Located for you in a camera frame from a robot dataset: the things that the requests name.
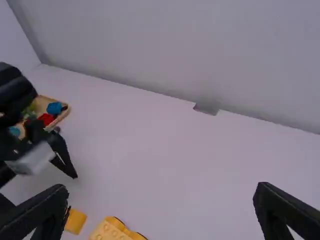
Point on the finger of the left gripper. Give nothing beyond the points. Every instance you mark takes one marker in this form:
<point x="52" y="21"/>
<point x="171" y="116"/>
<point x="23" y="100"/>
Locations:
<point x="63" y="157"/>
<point x="5" y="175"/>

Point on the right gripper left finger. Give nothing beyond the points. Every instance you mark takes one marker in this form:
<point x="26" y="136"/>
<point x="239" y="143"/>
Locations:
<point x="37" y="215"/>

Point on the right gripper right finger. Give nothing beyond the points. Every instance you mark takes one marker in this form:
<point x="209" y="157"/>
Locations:
<point x="282" y="212"/>

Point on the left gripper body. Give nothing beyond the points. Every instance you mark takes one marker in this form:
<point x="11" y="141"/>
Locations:
<point x="37" y="132"/>

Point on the yellow toy car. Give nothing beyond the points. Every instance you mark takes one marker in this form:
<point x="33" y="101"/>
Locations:
<point x="112" y="231"/>

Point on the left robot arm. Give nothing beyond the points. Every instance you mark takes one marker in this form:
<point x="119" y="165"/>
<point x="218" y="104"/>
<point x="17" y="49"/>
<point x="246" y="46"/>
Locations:
<point x="12" y="87"/>

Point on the red toy brick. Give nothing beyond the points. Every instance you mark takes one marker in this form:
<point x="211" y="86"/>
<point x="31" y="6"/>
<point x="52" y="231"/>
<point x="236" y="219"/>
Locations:
<point x="46" y="119"/>

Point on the green toy brick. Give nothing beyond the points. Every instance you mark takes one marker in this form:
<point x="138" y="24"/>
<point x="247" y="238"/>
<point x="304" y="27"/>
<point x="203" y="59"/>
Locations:
<point x="30" y="112"/>

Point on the small teal toy brick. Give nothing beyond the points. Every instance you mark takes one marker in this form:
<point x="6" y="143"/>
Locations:
<point x="14" y="131"/>

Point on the blue toy brick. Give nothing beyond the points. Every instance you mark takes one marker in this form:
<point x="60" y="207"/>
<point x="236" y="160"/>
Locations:
<point x="54" y="108"/>

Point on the tan tray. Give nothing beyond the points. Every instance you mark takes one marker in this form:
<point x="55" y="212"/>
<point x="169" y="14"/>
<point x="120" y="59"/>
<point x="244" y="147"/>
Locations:
<point x="43" y="100"/>

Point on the yellow toy brick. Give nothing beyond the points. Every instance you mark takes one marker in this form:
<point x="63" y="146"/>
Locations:
<point x="75" y="222"/>

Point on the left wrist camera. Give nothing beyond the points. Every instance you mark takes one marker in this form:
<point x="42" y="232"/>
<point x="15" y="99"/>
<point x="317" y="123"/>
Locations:
<point x="30" y="160"/>

